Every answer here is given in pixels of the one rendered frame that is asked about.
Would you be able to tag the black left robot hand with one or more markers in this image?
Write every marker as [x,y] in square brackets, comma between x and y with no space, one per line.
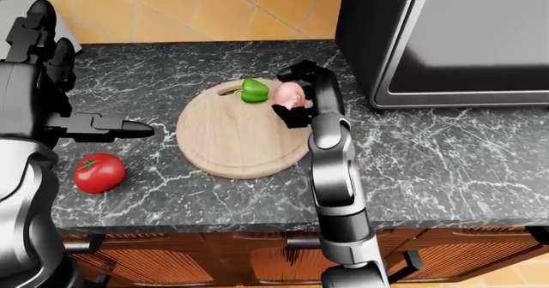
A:
[25,82]

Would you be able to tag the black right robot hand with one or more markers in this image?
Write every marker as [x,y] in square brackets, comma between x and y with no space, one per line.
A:
[319,85]

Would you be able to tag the pink onion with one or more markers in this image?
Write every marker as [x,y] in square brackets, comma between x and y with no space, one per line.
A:
[288,95]

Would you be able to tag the green bell pepper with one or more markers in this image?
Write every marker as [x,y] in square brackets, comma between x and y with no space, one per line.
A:
[254,90]

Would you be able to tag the round wooden cutting board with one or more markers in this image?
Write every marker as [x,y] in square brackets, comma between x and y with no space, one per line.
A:
[238,130]

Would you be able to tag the red tomato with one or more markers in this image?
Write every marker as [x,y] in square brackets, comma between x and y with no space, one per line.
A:
[98,173]

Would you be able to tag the black microwave oven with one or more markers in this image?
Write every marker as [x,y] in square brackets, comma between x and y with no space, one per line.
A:
[446,40]

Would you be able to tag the wooden cabinet door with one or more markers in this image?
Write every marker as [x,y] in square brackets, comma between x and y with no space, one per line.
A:
[463,252]
[171,259]

